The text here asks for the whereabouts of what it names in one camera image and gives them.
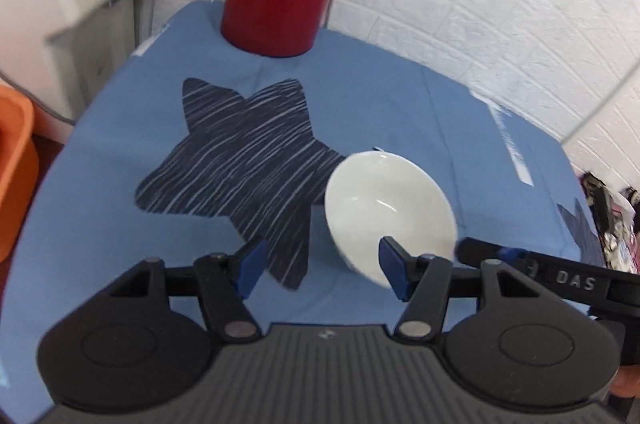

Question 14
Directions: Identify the white bowl red pattern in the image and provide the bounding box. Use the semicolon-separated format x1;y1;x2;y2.
324;151;458;287

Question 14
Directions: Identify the person right hand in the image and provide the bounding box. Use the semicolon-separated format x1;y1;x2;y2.
611;364;640;398

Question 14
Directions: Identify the blue star tablecloth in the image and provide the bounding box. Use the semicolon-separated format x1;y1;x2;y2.
0;0;606;420

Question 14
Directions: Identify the orange plastic basin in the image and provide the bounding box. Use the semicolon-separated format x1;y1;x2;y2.
0;86;39;261

